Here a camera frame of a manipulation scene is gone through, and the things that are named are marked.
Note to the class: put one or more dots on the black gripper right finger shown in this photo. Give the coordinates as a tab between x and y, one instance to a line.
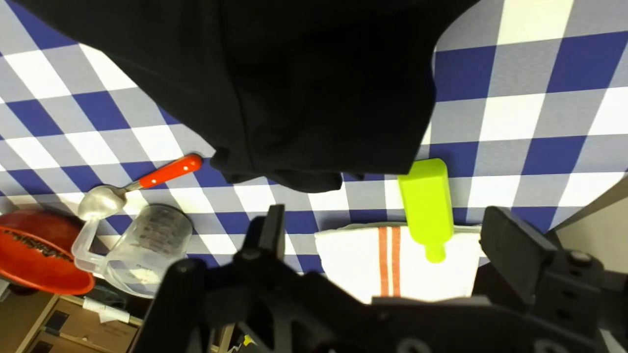
517	262

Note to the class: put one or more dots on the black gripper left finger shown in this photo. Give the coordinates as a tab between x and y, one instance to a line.
274	228

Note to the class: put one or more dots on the black cloth with white logo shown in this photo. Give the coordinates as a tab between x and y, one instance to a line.
276	85

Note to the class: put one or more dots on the white towel with red stripes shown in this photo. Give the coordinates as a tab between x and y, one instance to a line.
355	262

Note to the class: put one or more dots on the clear plastic measuring cup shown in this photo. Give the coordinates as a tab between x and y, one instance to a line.
148	246

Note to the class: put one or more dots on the blue white checkered tablecloth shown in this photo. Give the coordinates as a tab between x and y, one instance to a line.
537	118

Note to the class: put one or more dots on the red bowl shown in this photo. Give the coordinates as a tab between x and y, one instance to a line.
37	256

